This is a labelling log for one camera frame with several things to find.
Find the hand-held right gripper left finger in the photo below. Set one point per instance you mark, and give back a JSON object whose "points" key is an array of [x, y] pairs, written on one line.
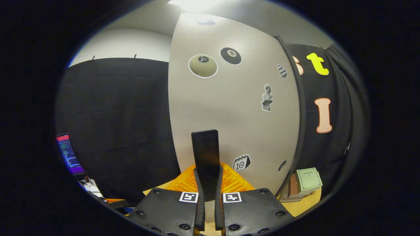
{"points": [[200, 213]]}

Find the black backdrop cloth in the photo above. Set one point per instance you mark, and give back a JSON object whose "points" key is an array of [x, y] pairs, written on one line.
{"points": [[115, 114]]}

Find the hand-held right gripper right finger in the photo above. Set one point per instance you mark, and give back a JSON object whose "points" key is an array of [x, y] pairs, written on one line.
{"points": [[219, 213]]}

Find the tan book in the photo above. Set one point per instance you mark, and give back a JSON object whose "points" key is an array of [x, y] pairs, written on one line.
{"points": [[290, 199]]}

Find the light green book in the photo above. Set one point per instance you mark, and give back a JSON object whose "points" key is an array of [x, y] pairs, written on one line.
{"points": [[308, 179]]}

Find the computer monitor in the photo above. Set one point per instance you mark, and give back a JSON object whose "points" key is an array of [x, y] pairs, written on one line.
{"points": [[69, 154]]}

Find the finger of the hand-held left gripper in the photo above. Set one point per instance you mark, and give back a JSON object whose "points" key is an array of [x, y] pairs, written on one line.
{"points": [[118, 203]]}

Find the brown book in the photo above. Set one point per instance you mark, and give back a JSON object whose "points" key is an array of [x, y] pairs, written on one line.
{"points": [[293, 188]]}

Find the white papers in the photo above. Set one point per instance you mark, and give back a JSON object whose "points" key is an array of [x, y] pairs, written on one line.
{"points": [[92, 188]]}

